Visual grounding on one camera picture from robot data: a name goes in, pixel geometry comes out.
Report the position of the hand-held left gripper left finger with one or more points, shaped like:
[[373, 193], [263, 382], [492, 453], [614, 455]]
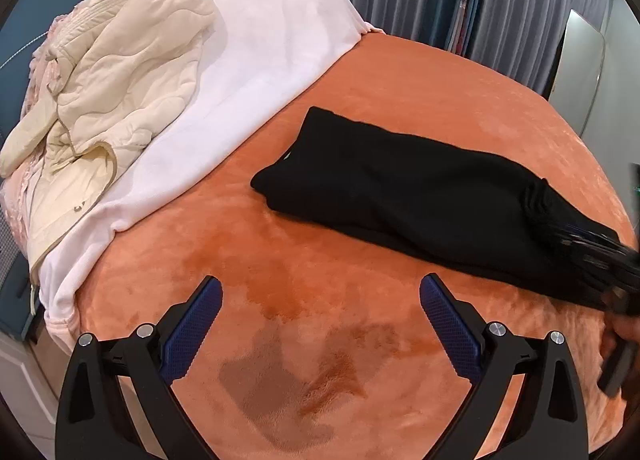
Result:
[[195, 321]]

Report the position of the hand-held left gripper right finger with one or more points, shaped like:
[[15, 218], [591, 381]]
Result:
[[450, 326]]

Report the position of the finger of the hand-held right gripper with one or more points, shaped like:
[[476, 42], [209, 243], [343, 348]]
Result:
[[607, 260]]

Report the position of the black pants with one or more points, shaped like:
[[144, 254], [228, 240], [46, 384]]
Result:
[[400, 190]]

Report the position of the orange plush blanket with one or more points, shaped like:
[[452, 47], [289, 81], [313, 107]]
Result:
[[350, 290]]

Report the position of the blue upholstered headboard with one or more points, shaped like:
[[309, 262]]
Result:
[[20, 310]]

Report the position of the white bedside cabinet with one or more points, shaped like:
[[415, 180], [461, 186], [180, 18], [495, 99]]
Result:
[[20, 375]]

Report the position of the pink ruffled cloth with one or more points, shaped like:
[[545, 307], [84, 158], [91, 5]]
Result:
[[15, 210]]

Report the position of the cream quilted jacket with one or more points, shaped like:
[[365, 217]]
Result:
[[140, 40]]

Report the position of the white blanket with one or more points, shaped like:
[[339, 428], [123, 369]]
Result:
[[260, 40]]

